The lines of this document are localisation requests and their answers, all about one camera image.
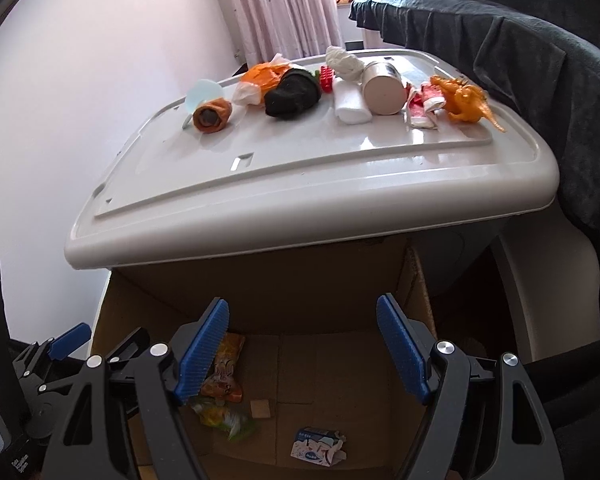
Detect orange plastic bag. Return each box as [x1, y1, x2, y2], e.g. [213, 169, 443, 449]
[232, 53, 301, 107]

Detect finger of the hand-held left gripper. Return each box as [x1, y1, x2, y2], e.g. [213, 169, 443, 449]
[12, 323, 92, 377]
[35, 327, 151, 402]

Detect cardboard box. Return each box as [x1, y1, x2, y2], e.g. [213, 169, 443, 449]
[87, 232, 461, 480]

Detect person's dark pants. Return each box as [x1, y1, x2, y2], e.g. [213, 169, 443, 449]
[525, 325, 600, 480]

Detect orange snack packet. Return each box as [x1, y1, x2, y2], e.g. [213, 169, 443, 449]
[200, 332, 246, 403]

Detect white furniture frame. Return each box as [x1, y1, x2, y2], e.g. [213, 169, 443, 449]
[490, 210, 600, 361]

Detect dark grey blanket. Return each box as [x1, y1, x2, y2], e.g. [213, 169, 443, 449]
[349, 0, 600, 241]

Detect white cylindrical can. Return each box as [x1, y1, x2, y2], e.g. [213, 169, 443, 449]
[362, 59, 410, 116]

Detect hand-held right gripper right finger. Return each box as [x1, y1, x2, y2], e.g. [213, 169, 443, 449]
[376, 293, 566, 480]

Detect black sock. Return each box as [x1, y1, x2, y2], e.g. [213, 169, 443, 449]
[264, 67, 323, 120]

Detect blue and white tissue pack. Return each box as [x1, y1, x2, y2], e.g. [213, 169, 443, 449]
[290, 426, 348, 467]

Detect orange toy dinosaur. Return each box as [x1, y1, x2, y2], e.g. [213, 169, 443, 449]
[429, 74, 508, 134]

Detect white cloth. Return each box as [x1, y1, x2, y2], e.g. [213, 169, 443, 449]
[326, 45, 365, 81]

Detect pale patterned curtain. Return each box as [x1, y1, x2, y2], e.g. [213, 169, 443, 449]
[215, 0, 346, 61]

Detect green and yellow snack packet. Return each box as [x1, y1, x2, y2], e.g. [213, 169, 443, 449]
[190, 397, 258, 442]

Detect white foam block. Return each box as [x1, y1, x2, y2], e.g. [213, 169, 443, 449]
[334, 79, 373, 125]

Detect red and white wrapper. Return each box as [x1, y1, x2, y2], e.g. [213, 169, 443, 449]
[405, 82, 448, 131]

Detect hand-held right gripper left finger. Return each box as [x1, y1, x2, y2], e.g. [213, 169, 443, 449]
[42, 297, 231, 480]

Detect orange sock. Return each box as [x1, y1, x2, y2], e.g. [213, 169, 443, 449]
[192, 99, 233, 136]

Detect translucent blue cup lid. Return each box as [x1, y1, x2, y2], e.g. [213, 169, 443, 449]
[182, 79, 226, 128]

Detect white plastic bin lid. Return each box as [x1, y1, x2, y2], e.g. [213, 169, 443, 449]
[64, 49, 561, 306]

